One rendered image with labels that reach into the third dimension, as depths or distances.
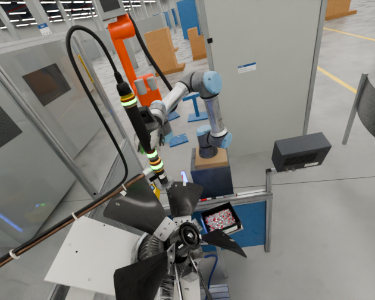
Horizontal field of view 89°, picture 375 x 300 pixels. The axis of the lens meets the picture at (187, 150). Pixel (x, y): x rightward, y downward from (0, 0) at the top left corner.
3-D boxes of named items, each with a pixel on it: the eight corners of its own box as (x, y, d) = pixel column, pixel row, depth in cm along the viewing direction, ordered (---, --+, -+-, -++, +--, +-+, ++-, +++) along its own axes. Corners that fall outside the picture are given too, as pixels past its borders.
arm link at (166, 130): (162, 133, 102) (156, 114, 96) (177, 137, 95) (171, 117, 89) (152, 140, 98) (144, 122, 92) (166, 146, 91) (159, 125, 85)
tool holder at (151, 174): (157, 196, 71) (147, 178, 66) (149, 186, 76) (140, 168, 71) (177, 183, 74) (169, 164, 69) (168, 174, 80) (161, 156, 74)
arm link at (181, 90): (184, 67, 117) (130, 121, 98) (198, 66, 111) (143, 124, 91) (190, 84, 125) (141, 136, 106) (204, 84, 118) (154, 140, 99)
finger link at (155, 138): (164, 157, 63) (162, 142, 71) (159, 143, 60) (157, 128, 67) (155, 159, 63) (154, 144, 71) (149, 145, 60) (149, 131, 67)
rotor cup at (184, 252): (163, 265, 78) (183, 253, 71) (158, 230, 87) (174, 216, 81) (190, 263, 86) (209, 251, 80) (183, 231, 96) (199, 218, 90)
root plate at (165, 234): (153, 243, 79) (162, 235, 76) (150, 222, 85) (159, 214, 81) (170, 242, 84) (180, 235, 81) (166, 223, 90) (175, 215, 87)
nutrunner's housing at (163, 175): (165, 193, 75) (111, 75, 49) (160, 187, 78) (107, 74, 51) (173, 187, 77) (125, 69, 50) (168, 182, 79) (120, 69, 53)
